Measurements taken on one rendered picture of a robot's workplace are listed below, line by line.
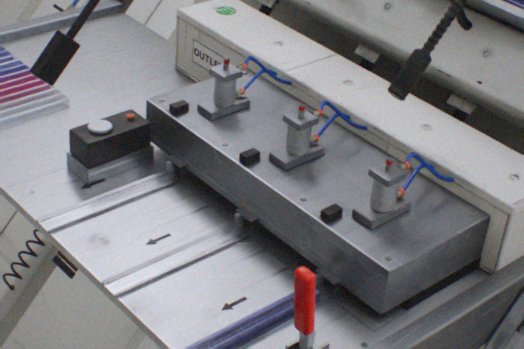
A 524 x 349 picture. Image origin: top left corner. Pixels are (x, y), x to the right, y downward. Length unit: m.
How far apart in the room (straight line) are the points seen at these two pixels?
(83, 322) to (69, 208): 2.21
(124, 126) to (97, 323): 2.15
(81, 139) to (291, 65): 0.24
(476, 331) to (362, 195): 0.16
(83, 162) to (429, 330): 0.38
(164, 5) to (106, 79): 2.26
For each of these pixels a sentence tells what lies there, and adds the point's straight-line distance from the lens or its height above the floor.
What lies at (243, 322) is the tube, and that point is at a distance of 0.81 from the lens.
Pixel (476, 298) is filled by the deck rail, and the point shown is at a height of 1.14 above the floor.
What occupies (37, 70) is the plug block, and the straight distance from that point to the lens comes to 0.88.
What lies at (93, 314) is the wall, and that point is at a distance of 3.13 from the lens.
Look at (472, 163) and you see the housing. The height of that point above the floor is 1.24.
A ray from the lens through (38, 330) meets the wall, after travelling 3.27.
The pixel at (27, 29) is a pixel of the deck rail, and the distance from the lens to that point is 1.27.
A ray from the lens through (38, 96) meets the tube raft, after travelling 1.11.
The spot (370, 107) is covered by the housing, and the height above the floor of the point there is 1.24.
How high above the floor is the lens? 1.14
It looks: level
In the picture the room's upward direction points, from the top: 34 degrees clockwise
